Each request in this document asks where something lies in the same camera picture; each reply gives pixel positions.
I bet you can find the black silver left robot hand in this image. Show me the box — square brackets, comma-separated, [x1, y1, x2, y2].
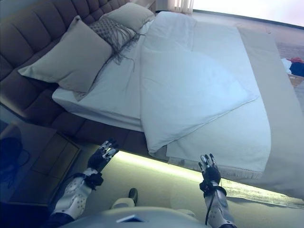
[87, 140, 120, 171]

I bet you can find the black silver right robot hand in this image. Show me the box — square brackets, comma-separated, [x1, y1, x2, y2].
[198, 153, 222, 185]

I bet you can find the white duvet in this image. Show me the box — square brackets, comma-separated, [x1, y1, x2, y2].
[139, 10, 273, 172]

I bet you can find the beige fringed bed runner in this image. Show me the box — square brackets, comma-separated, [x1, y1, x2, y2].
[219, 22, 304, 193]

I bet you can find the wooden nightstand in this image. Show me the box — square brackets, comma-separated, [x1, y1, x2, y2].
[0, 121, 81, 205]

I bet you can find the pale textured floor rug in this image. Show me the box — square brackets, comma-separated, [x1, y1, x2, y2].
[222, 179, 304, 209]

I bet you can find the white fitted mattress sheet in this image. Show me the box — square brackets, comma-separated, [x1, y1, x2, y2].
[51, 18, 152, 133]

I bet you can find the grey robot torso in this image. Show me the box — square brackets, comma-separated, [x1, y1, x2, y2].
[68, 206, 214, 228]

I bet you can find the large beige pillow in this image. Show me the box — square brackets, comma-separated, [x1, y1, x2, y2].
[18, 15, 113, 93]

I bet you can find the patterned fringed cushion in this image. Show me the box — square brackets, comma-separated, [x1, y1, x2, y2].
[89, 17, 145, 72]

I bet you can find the pile of coloured clothes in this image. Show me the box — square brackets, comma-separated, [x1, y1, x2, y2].
[281, 57, 304, 78]

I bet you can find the small beige pillow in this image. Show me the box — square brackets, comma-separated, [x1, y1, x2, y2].
[99, 2, 155, 31]

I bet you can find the light window curtain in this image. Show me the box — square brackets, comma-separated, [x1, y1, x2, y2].
[174, 0, 194, 15]

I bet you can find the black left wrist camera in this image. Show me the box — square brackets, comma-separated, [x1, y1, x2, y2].
[84, 172, 104, 190]

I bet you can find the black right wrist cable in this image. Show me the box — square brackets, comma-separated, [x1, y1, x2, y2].
[205, 187, 217, 226]

